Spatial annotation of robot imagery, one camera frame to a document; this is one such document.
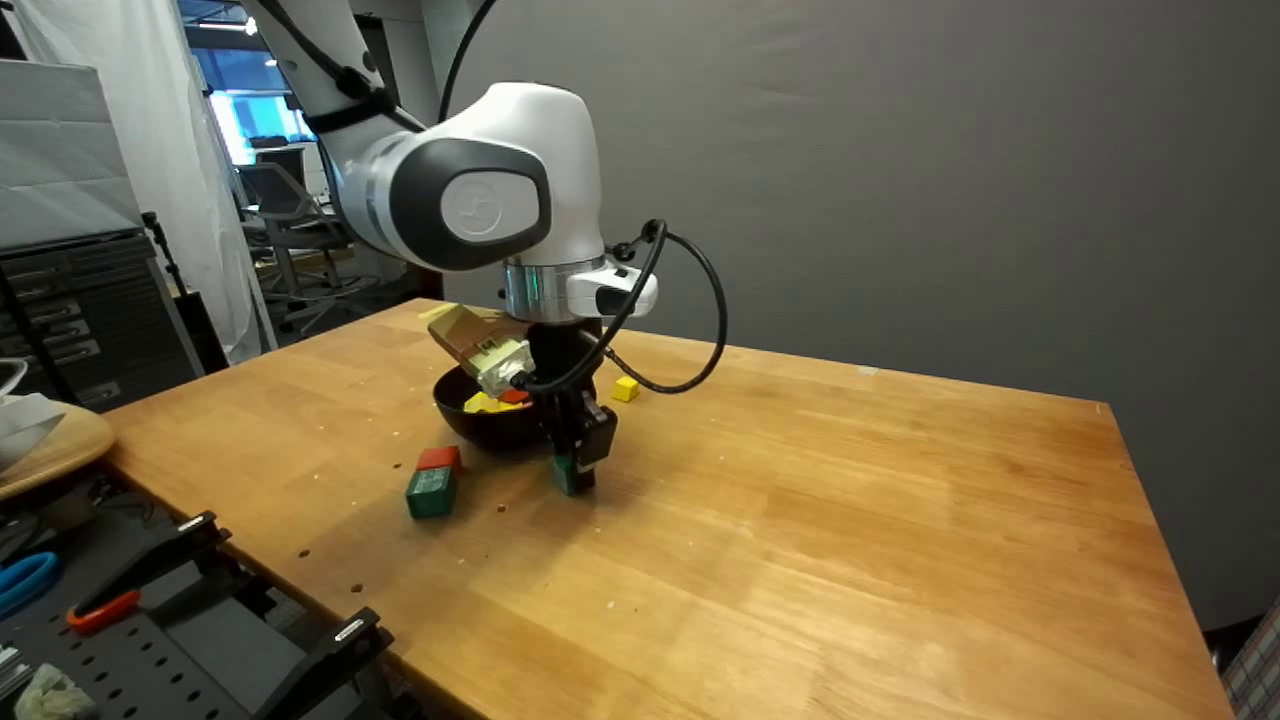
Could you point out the blue computer monitor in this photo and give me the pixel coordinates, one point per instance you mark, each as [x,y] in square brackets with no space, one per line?
[254,114]

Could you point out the black office chair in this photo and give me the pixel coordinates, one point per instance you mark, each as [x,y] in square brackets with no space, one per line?
[287,234]

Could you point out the black pegboard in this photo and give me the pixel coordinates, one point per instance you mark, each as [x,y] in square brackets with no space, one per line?
[203,664]

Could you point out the white curtain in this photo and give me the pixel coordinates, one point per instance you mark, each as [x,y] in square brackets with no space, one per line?
[172,225]

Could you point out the grey fabric backdrop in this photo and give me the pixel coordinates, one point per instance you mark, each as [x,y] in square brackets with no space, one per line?
[866,172]

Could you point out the round wooden side table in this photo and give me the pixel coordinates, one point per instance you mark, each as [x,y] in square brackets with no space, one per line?
[65,461]

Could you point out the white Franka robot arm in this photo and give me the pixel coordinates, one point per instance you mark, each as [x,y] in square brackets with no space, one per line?
[482,187]

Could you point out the white cloth bag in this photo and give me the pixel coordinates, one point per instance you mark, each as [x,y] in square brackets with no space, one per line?
[26,423]

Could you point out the plaid fabric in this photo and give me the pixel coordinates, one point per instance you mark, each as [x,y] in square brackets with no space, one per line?
[1258,664]

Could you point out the white crumpled object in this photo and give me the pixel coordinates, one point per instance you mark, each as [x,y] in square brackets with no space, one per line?
[50,694]

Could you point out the tan wrist camera box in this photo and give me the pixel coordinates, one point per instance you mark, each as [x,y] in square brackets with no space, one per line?
[479,351]

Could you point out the black bowl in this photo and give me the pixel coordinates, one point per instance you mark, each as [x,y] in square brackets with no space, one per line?
[485,428]

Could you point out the black equipment rack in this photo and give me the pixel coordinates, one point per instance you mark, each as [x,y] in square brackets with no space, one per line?
[81,322]

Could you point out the blue scissors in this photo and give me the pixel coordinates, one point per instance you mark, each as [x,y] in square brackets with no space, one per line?
[26,582]

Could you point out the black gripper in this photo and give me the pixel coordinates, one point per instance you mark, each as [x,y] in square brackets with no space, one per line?
[567,367]

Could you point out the grey cabinet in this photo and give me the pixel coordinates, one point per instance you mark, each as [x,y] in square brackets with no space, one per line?
[52,144]

